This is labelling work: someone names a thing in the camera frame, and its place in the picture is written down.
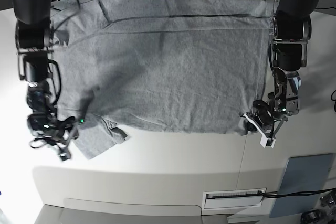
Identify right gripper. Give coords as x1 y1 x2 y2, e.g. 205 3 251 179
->
27 113 79 151

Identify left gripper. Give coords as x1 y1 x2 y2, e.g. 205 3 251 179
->
246 100 288 135

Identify grey T-shirt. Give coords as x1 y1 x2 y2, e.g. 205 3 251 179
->
51 0 272 159

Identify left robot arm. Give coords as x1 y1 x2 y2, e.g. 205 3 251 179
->
247 0 319 137

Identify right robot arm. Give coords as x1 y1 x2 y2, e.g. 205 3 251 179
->
13 0 269 156

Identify blue-grey flat panel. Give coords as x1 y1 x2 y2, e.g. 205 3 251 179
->
269 153 334 218

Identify black device on floor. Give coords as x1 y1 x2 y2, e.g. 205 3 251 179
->
300 209 323 224

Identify black cable to slot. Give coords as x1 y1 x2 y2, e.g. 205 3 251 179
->
258 188 336 199

